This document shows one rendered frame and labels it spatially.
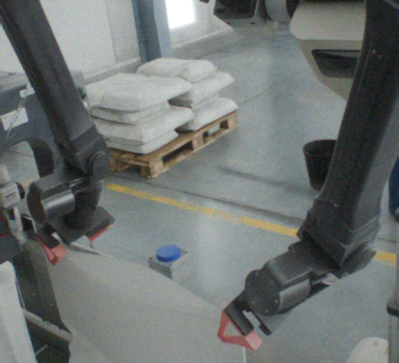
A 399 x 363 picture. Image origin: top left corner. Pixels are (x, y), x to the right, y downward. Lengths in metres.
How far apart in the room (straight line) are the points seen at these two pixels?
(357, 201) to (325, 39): 0.45
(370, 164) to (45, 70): 0.48
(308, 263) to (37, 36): 0.47
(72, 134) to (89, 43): 5.69
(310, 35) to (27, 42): 0.48
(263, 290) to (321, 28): 0.51
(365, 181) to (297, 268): 0.16
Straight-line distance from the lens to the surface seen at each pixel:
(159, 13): 6.86
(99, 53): 6.63
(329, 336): 2.37
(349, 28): 0.96
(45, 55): 0.79
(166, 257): 1.34
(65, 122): 0.85
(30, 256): 1.98
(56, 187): 0.90
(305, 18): 1.01
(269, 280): 0.64
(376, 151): 0.51
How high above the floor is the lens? 1.56
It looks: 23 degrees down
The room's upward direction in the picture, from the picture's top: 7 degrees counter-clockwise
